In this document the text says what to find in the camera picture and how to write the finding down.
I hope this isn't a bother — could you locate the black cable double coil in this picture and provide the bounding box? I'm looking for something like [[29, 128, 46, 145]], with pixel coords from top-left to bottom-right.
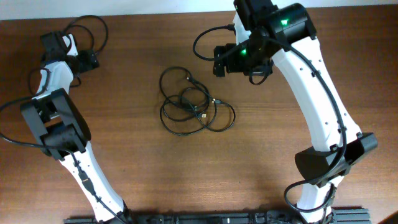
[[63, 15, 109, 55]]

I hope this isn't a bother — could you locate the black usb cable looped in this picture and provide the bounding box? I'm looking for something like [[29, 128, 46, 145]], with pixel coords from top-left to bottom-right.
[[164, 86, 236, 133]]

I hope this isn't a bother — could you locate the black cable long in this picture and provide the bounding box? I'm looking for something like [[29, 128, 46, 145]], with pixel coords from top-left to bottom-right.
[[159, 66, 217, 136]]

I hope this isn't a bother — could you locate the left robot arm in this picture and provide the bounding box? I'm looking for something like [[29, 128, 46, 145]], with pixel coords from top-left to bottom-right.
[[21, 31, 132, 223]]

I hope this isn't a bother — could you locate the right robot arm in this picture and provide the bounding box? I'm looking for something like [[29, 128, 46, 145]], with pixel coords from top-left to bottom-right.
[[213, 1, 378, 223]]

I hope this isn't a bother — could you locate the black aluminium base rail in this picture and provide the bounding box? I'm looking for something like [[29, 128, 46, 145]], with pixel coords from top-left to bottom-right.
[[63, 207, 371, 224]]

